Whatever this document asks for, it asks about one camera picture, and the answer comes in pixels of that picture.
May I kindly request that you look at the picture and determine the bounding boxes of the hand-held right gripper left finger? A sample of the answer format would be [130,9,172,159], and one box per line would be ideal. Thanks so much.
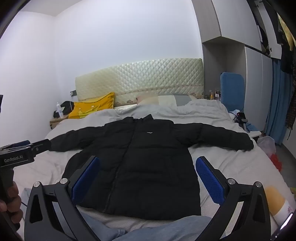
[24,156,111,241]

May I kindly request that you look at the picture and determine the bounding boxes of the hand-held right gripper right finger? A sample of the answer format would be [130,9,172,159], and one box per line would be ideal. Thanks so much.
[195,156,271,241]

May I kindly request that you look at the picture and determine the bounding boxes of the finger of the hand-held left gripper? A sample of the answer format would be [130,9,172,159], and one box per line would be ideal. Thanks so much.
[31,138,52,155]

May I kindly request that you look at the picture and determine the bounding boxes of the black puffer jacket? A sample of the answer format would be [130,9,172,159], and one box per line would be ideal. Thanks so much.
[48,114,255,220]

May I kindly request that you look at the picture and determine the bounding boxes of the hanging dark clothes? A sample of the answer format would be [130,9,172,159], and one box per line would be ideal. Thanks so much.
[253,0,296,141]

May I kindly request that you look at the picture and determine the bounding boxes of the person's left hand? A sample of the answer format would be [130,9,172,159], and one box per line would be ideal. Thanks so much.
[0,181,24,223]

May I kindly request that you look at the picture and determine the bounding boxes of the white textured cloth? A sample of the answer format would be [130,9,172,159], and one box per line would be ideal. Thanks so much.
[11,98,293,234]

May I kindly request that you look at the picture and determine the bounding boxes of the wooden nightstand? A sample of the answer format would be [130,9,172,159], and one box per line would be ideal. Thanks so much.
[49,117,70,130]

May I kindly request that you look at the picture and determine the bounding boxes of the black bag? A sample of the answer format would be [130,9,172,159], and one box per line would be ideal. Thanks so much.
[54,101,75,118]

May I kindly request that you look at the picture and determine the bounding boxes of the yellow crown print pillow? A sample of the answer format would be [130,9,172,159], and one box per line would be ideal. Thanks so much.
[68,92,115,119]

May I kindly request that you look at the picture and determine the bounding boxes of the clear plastic bag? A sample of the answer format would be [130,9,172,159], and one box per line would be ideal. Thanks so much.
[257,136,283,172]

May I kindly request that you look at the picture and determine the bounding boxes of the yellow and white bottle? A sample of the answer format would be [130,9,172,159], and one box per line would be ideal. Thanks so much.
[264,186,294,226]

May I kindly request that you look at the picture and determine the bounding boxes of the person's blue jeans legs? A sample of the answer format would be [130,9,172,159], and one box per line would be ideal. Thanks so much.
[77,207,213,241]

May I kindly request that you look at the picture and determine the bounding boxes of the patchwork pillow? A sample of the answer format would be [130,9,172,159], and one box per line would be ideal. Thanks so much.
[137,94,197,107]

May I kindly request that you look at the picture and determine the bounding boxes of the cream quilted headboard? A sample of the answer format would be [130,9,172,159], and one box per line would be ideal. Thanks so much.
[75,58,204,109]

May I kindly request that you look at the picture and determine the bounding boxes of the white open cardboard box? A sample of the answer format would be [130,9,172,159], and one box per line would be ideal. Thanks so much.
[193,0,281,139]

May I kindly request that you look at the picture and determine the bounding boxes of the black device with cables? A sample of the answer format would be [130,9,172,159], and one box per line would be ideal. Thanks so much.
[232,112,249,130]

